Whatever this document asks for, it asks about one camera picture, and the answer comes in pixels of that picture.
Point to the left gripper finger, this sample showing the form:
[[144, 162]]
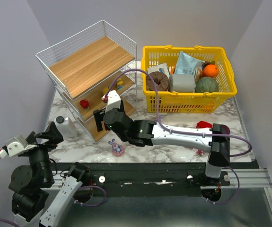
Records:
[[48, 145], [51, 134]]

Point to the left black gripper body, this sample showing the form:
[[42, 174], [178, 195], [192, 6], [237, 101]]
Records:
[[45, 136]]

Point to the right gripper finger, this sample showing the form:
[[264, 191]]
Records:
[[98, 116], [121, 108]]

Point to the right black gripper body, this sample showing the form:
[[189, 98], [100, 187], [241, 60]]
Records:
[[98, 120]]

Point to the red strawberry toy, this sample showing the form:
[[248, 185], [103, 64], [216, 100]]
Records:
[[84, 104]]

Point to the yellow blue minion toy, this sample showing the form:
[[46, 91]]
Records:
[[119, 84]]

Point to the yellow duck toy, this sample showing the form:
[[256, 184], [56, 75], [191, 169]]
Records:
[[105, 90]]

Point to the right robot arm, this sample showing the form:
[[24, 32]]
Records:
[[142, 133]]

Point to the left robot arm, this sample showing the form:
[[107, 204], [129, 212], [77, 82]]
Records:
[[29, 181]]

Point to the white plastic bottle black cap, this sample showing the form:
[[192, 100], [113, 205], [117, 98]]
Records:
[[66, 127]]

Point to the purple bunny toy pink base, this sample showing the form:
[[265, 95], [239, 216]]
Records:
[[117, 149]]

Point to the brown chocolate donut cake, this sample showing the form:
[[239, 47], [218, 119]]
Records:
[[161, 80]]

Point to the white tissue packet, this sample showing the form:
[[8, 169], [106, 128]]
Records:
[[159, 68]]

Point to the light blue snack bag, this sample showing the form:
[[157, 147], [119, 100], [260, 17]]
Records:
[[187, 64]]

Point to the yellow plastic shopping basket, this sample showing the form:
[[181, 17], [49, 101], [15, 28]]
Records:
[[192, 102]]

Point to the red bell pepper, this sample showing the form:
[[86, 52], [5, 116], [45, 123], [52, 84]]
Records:
[[203, 124]]

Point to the green melon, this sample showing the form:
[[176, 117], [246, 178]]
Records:
[[206, 84]]

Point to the pink red figure toy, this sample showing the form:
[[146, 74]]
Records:
[[200, 153]]

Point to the orange fruit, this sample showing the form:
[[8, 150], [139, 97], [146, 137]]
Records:
[[211, 70]]

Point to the purple red onion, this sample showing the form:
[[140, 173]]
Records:
[[226, 128]]

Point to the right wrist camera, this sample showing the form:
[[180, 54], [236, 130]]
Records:
[[112, 100]]

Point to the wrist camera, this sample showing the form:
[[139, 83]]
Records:
[[16, 146], [112, 100]]

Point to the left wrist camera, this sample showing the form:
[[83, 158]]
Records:
[[16, 146]]

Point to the white wire wooden shelf rack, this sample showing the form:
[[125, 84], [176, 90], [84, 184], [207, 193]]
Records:
[[85, 63]]

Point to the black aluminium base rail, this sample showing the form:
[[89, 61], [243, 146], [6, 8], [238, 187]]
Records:
[[172, 179]]

